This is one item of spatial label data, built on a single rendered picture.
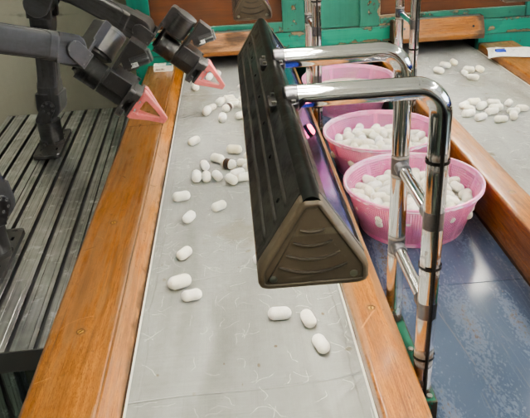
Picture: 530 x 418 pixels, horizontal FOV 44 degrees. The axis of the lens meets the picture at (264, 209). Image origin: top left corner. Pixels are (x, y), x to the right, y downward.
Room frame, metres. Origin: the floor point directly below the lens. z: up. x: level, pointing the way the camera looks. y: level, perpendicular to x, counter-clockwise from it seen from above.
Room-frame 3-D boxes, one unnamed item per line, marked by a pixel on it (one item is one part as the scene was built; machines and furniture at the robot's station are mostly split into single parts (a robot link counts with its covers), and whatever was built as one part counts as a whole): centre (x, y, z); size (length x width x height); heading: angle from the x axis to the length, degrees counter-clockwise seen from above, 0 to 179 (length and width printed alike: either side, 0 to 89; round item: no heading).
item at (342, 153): (1.41, -0.28, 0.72); 0.27 x 0.27 x 0.10
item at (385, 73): (1.85, -0.26, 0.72); 0.27 x 0.27 x 0.10
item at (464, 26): (2.13, -0.60, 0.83); 0.30 x 0.06 x 0.07; 92
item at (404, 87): (0.70, -0.10, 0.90); 0.20 x 0.19 x 0.45; 2
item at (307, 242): (0.70, -0.02, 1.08); 0.62 x 0.08 x 0.07; 2
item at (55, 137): (1.70, 0.57, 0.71); 0.20 x 0.07 x 0.08; 4
